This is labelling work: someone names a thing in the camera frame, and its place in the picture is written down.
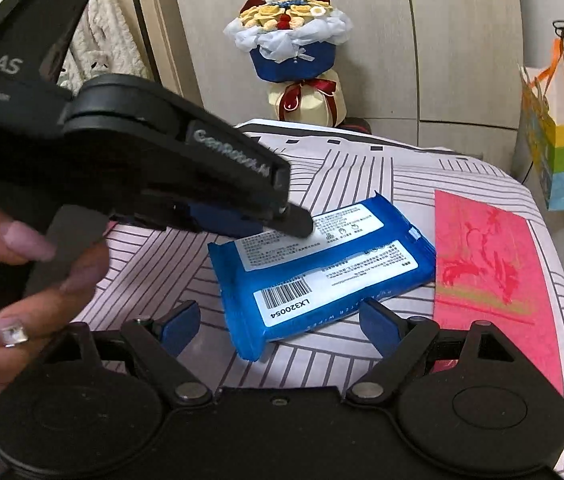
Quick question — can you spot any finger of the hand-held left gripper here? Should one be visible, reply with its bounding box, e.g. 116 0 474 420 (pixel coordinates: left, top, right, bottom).
188 201 315 240

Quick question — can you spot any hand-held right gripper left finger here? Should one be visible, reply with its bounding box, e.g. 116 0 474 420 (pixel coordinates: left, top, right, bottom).
42 300 214 407

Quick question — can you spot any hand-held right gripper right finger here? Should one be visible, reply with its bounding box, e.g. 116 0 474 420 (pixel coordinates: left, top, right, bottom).
344 298 519 406

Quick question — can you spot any blue wet wipes pack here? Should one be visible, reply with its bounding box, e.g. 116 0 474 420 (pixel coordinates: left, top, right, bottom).
207 192 438 362

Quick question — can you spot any person's left hand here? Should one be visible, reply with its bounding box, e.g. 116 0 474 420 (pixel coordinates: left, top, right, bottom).
0 192 112 402

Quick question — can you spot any cream knitted cardigan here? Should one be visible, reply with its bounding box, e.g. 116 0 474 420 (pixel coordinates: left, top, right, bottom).
56 0 157 92

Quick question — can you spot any red envelope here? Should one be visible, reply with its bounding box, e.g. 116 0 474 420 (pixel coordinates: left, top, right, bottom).
432 188 564 397

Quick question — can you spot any striped bed sheet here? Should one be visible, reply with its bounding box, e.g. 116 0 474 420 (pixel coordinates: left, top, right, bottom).
68 118 564 472

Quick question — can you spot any flower bouquet with blue wrap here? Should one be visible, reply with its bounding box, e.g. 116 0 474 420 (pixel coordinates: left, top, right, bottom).
222 0 354 129

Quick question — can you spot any beige wardrobe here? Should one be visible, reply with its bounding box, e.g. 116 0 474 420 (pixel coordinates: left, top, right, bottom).
166 0 524 172

